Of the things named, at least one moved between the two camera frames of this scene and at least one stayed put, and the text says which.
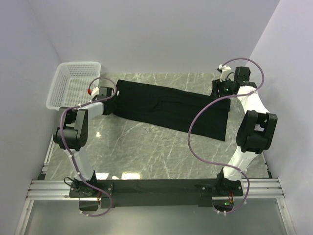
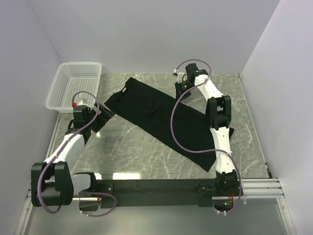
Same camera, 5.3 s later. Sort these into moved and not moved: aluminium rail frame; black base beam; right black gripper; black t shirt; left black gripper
Moved: black t shirt; left black gripper; right black gripper
Not moved: black base beam; aluminium rail frame
